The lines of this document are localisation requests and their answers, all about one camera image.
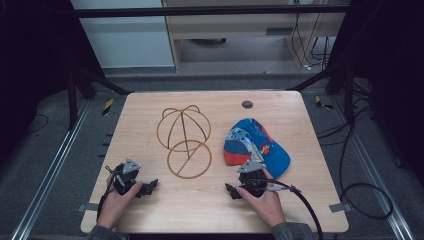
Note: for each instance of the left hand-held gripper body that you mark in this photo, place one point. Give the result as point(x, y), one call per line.
point(126, 178)

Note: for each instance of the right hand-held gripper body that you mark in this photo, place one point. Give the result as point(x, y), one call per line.
point(251, 178)

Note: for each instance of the person's left hand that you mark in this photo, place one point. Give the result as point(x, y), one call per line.
point(115, 206)

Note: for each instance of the person's right hand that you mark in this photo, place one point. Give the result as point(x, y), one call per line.
point(266, 205)

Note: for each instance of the blue and red cap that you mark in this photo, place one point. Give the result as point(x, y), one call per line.
point(260, 143)

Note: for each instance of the black and yellow tape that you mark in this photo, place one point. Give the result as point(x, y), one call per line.
point(107, 107)
point(321, 103)

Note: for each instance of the grey table grommet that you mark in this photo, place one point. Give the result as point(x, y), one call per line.
point(247, 104)

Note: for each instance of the black metal stand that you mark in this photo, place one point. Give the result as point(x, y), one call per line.
point(340, 80)
point(86, 83)

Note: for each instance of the white cabinet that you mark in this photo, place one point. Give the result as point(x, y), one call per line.
point(126, 40)

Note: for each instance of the dark curtain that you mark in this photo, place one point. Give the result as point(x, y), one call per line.
point(390, 66)
point(33, 66)

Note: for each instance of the wooden desk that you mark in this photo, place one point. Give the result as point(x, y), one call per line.
point(233, 26)

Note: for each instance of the grey table bracket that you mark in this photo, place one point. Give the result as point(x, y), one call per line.
point(340, 207)
point(87, 207)

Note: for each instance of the metal floor rail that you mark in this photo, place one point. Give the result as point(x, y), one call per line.
point(50, 173)
point(373, 173)

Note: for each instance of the black frame bar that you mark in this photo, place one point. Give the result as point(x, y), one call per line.
point(200, 11)

